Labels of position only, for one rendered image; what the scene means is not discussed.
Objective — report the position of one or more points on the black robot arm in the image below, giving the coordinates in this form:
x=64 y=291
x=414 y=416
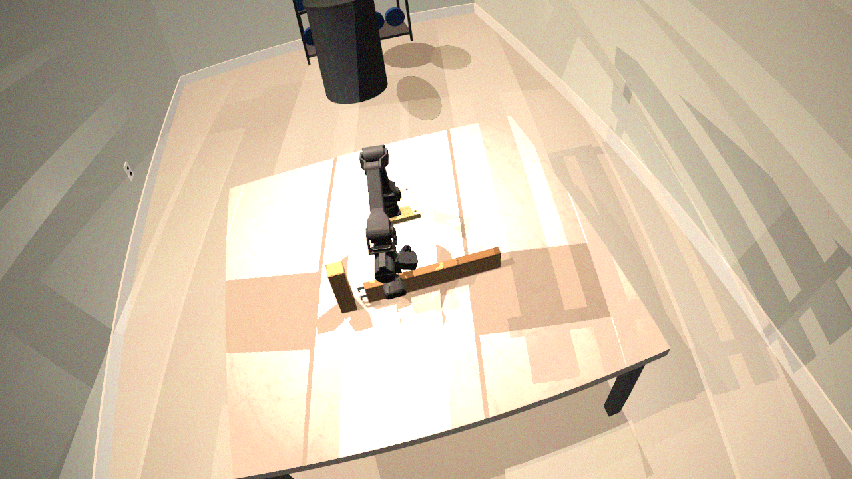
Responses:
x=383 y=197

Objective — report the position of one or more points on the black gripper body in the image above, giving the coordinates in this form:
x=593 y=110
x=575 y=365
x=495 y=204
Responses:
x=395 y=288

